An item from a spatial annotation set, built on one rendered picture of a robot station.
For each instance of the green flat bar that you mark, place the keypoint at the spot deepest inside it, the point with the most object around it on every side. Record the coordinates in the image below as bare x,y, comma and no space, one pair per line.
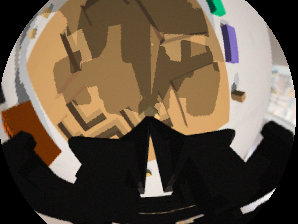
216,7

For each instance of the purple flat block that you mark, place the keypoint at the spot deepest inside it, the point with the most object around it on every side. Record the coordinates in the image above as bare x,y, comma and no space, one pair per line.
230,42

